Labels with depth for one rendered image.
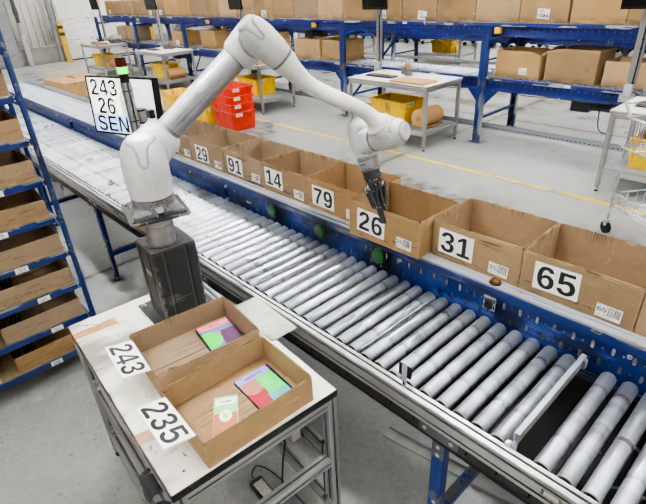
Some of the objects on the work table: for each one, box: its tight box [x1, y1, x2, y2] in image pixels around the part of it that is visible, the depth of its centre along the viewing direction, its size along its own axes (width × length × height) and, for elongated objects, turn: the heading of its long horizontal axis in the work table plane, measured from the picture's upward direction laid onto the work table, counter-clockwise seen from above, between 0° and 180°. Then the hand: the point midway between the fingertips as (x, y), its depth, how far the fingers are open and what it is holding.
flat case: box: [196, 317, 244, 351], centre depth 185 cm, size 14×19×2 cm
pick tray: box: [129, 296, 260, 398], centre depth 178 cm, size 28×38×10 cm
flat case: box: [234, 364, 293, 409], centre depth 162 cm, size 14×19×2 cm
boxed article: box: [213, 394, 238, 437], centre depth 152 cm, size 8×16×2 cm, turn 15°
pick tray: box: [160, 336, 313, 469], centre depth 155 cm, size 28×38×10 cm
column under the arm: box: [135, 226, 214, 324], centre depth 199 cm, size 26×26×33 cm
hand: (382, 215), depth 211 cm, fingers closed
